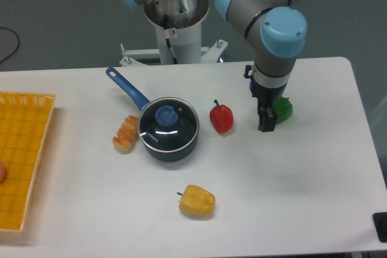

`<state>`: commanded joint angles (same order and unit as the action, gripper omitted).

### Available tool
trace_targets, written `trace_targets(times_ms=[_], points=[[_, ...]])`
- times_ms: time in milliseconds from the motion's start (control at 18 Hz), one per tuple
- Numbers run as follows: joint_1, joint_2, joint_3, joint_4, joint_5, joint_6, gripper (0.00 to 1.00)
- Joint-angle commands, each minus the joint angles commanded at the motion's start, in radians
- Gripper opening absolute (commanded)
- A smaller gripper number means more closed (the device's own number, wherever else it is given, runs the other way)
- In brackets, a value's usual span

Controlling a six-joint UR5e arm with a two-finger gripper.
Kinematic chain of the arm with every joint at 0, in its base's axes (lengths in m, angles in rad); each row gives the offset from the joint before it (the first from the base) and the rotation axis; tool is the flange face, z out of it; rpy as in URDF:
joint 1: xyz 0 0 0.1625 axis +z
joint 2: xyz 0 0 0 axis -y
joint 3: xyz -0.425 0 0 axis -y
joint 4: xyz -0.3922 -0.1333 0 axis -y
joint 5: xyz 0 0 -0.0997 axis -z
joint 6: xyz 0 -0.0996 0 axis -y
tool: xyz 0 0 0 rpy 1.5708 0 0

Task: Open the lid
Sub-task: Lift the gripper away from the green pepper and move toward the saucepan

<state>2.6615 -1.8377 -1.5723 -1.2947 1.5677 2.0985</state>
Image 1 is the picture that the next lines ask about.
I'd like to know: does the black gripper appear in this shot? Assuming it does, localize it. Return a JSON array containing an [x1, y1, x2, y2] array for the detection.
[[244, 64, 287, 132]]

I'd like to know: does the glass lid blue knob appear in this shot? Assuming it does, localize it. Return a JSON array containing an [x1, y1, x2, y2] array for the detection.
[[137, 97, 200, 153]]

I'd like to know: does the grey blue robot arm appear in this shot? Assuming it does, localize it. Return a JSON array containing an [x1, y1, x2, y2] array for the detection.
[[122, 0, 307, 132]]

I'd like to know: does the green toy bell pepper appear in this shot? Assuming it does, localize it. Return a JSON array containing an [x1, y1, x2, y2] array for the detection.
[[273, 97, 293, 124]]

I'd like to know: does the red toy bell pepper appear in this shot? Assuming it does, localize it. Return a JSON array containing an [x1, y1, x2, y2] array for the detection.
[[209, 100, 233, 134]]

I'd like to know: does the yellow toy bell pepper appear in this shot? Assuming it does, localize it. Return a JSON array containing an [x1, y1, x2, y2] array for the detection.
[[178, 185, 216, 217]]

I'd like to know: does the dark blue saucepan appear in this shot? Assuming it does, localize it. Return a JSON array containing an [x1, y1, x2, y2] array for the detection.
[[106, 67, 200, 162]]

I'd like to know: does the orange toy shrimp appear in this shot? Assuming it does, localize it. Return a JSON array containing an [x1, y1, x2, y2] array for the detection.
[[112, 115, 138, 153]]

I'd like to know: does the black device table edge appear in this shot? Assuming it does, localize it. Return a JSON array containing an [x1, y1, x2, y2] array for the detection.
[[372, 212, 387, 243]]

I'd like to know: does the yellow woven basket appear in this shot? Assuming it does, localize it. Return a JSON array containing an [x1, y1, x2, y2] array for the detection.
[[1, 91, 56, 232]]

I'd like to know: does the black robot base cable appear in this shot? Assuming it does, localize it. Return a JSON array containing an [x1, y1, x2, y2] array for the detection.
[[164, 13, 179, 65]]

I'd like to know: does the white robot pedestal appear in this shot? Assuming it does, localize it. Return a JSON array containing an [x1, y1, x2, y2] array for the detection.
[[120, 0, 228, 66]]

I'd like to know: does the black floor cable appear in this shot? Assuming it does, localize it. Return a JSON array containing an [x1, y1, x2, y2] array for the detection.
[[0, 27, 21, 64]]

